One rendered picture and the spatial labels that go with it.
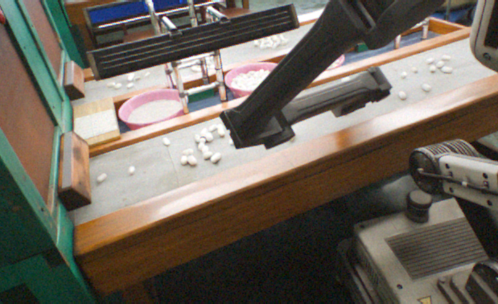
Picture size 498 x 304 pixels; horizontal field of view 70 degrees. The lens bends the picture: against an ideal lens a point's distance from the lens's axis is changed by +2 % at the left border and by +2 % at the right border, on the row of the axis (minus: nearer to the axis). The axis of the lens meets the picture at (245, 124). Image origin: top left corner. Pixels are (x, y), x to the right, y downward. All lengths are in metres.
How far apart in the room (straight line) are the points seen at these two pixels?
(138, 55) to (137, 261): 0.54
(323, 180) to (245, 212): 0.25
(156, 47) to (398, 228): 0.92
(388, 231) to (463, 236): 0.21
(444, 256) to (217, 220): 0.66
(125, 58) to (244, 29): 0.35
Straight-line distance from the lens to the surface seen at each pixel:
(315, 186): 1.08
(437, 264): 1.20
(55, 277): 0.94
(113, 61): 1.02
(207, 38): 1.05
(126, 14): 1.56
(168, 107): 1.45
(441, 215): 1.33
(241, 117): 0.62
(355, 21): 0.46
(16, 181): 0.77
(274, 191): 1.00
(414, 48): 1.73
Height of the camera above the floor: 1.41
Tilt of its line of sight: 33 degrees down
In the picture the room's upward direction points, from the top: 8 degrees counter-clockwise
